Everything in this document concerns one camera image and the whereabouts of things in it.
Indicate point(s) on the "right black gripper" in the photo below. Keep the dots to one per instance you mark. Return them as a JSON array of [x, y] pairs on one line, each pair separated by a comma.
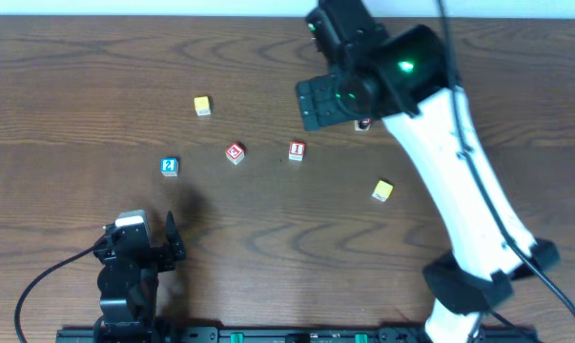
[[318, 105]]

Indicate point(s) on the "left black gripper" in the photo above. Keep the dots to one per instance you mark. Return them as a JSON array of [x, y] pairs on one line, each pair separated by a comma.
[[154, 255]]

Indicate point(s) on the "blue number 2 block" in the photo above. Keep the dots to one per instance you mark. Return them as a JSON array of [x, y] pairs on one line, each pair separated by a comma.
[[169, 167]]

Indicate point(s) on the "red letter I block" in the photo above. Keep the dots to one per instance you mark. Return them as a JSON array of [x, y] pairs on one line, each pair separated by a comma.
[[296, 151]]

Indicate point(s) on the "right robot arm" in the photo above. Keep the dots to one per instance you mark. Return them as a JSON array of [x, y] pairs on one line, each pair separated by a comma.
[[408, 83]]

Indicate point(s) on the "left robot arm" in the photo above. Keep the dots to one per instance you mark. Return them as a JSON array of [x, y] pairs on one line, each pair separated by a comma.
[[129, 281]]

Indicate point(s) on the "red picture block right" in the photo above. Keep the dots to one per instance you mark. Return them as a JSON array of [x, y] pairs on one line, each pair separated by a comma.
[[363, 124]]

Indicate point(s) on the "red block tilted centre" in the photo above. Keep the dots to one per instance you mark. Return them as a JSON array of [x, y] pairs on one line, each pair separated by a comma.
[[235, 153]]

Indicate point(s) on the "yellow block upper left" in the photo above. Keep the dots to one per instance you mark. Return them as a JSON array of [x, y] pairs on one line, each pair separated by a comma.
[[202, 106]]

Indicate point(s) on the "yellow block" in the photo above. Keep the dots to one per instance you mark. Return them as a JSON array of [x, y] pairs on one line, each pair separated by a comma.
[[382, 191], [202, 106]]

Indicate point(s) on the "yellow block lower right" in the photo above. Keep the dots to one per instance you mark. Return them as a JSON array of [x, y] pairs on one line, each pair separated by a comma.
[[382, 191]]

